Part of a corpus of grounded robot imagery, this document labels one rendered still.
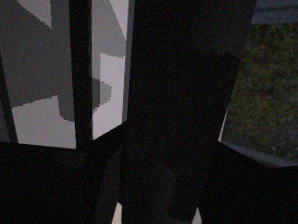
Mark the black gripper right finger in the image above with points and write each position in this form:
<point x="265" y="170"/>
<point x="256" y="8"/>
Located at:
<point x="239" y="190"/>

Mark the beige square tile with dark centre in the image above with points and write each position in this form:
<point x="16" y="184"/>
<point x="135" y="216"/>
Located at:
<point x="118" y="215"/>

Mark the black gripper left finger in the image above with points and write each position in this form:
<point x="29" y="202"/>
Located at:
<point x="87" y="180"/>

